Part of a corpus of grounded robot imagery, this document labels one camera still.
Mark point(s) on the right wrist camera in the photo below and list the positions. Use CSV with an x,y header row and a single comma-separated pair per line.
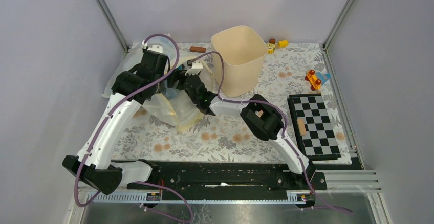
x,y
195,68

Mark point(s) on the aluminium frame post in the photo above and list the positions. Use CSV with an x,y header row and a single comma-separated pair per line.
x,y
113,24
341,17

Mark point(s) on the black white checkerboard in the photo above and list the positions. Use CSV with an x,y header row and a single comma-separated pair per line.
x,y
319,144

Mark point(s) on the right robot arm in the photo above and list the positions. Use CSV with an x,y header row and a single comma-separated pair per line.
x,y
266,121

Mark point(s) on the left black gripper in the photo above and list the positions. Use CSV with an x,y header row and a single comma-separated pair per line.
x,y
161,74

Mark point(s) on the yellow cube block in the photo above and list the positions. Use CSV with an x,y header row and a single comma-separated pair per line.
x,y
282,43

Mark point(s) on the large translucent white bag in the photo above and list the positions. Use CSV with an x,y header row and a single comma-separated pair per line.
x,y
179,111

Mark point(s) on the orange toy car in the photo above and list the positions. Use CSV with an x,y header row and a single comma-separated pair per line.
x,y
313,80

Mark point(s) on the small wooden block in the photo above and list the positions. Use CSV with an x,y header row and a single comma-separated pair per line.
x,y
301,126

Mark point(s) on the yellow owl toy block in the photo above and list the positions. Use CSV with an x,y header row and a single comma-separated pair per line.
x,y
270,48

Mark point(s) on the brown wooden cylinder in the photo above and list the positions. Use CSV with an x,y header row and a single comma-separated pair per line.
x,y
197,49

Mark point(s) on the left aluminium frame post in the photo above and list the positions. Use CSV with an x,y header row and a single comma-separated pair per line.
x,y
113,24

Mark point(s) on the floral patterned table mat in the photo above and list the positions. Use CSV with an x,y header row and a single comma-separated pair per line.
x,y
224,138

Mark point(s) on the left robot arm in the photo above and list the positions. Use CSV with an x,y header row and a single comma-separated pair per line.
x,y
93,163

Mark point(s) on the cream plastic trash bin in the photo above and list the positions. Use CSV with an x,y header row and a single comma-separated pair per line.
x,y
240,59

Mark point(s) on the blue triangle piece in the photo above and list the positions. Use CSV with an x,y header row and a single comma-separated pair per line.
x,y
324,77

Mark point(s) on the right aluminium frame post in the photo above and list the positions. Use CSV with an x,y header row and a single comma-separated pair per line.
x,y
341,17

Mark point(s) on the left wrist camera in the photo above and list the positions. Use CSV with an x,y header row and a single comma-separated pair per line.
x,y
153,47

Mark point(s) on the blue plastic trash bag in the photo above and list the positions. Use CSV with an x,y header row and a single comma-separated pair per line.
x,y
173,92

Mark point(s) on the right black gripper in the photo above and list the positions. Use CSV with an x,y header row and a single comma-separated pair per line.
x,y
186,76

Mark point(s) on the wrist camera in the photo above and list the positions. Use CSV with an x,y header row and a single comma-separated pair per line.
x,y
195,68
153,47

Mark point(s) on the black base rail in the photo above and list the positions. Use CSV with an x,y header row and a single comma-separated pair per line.
x,y
217,181

